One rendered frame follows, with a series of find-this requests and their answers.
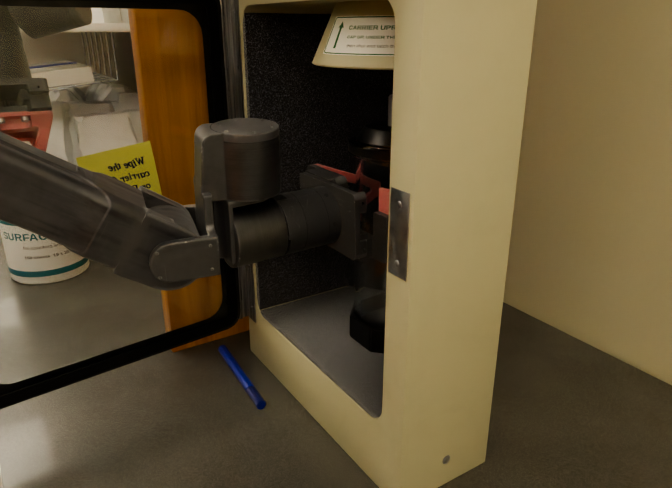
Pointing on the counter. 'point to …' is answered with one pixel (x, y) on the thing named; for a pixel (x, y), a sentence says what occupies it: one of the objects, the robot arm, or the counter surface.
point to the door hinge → (236, 116)
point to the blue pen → (242, 377)
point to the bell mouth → (358, 36)
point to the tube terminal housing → (429, 224)
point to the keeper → (398, 233)
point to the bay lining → (306, 132)
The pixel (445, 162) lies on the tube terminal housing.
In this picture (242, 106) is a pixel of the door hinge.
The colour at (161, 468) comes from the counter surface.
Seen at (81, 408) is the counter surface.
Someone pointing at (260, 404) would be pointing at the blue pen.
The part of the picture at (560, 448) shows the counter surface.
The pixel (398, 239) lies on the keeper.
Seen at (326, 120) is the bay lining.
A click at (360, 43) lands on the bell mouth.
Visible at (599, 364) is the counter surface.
